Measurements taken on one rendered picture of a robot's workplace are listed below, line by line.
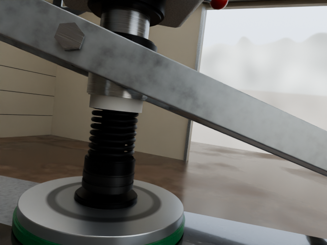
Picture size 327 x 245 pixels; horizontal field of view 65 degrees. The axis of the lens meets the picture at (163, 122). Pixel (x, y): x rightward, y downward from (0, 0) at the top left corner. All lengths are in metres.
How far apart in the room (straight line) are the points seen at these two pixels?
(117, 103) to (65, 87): 6.69
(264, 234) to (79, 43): 0.34
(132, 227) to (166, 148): 5.22
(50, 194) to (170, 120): 5.11
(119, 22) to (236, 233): 0.31
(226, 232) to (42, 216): 0.23
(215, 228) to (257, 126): 0.15
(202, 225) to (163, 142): 5.15
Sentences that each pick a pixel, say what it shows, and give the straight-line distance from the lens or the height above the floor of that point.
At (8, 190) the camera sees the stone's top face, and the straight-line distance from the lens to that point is 0.49.
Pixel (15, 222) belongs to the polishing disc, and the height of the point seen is 0.86.
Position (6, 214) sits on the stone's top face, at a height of 0.85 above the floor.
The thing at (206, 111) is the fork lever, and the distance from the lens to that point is 0.31.
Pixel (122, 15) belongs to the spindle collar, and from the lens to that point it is 0.34.
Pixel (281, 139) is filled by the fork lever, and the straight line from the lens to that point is 0.36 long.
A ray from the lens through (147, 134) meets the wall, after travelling 5.66.
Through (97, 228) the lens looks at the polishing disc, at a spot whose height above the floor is 0.88.
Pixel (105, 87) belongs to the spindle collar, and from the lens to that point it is 0.32.
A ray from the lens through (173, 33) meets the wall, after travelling 5.72.
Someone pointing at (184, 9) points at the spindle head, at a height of 1.15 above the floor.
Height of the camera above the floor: 1.01
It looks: 3 degrees down
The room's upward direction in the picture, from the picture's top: 7 degrees clockwise
